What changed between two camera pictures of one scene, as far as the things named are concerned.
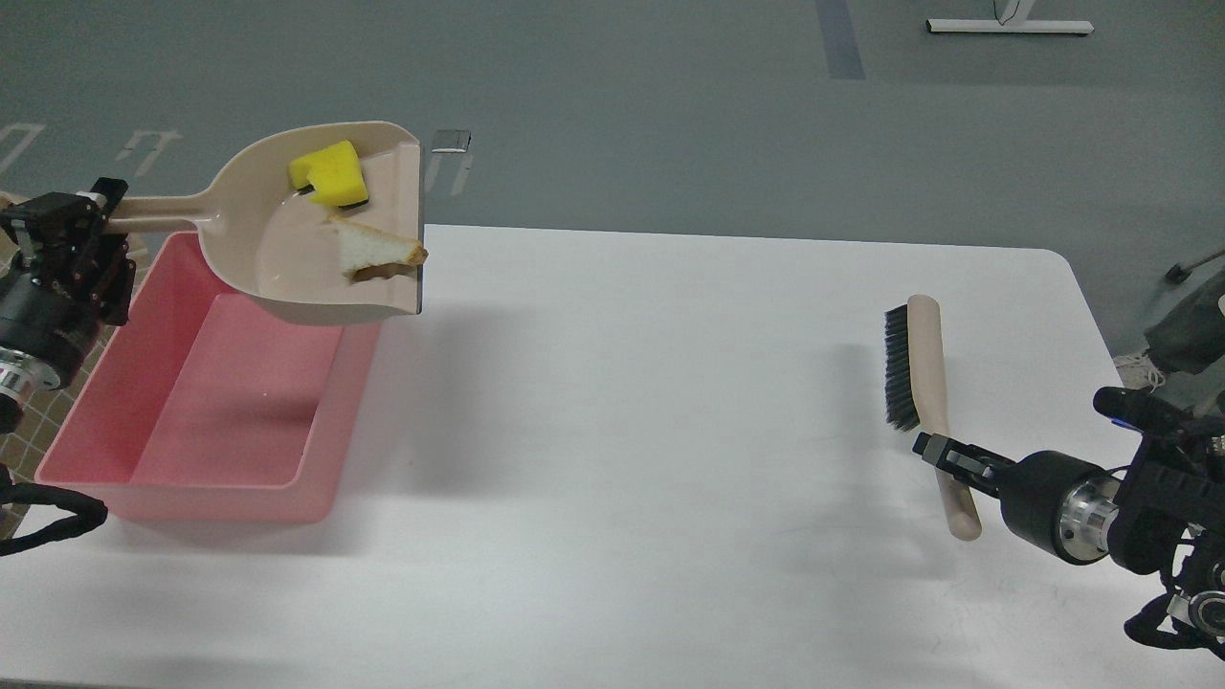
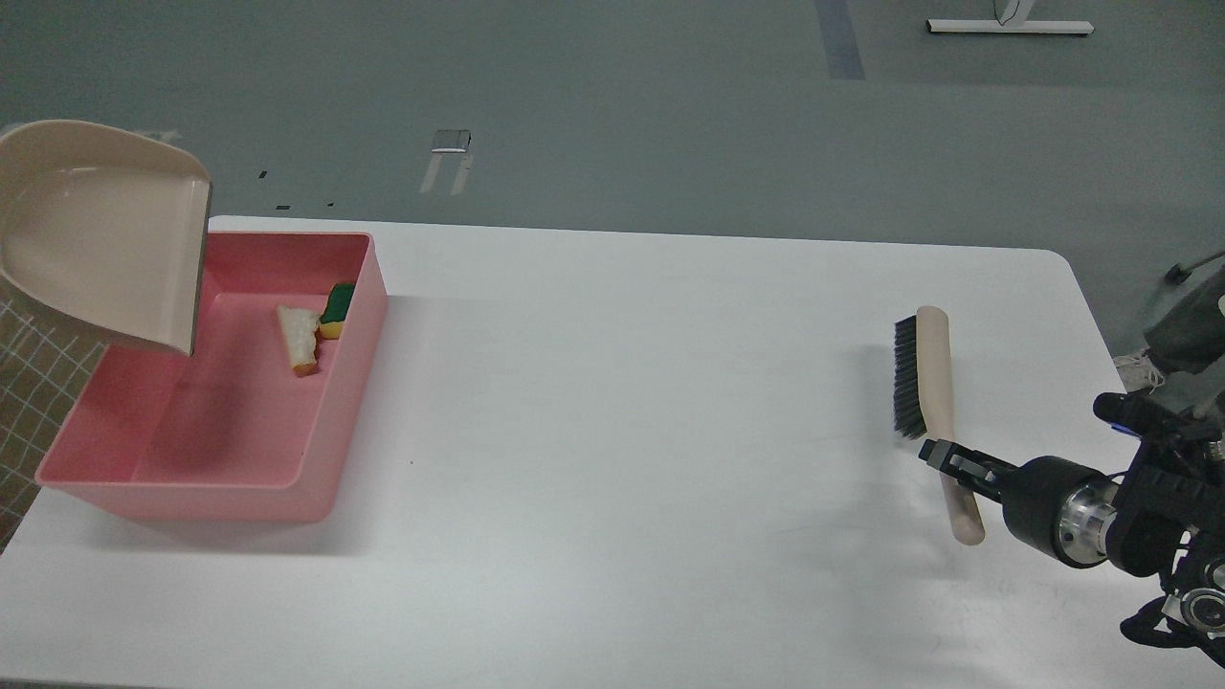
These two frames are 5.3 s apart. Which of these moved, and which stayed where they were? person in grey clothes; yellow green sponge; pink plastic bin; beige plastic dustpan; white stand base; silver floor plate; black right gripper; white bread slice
Moved: beige plastic dustpan; white bread slice; yellow green sponge
Stayed: white stand base; black right gripper; person in grey clothes; pink plastic bin; silver floor plate
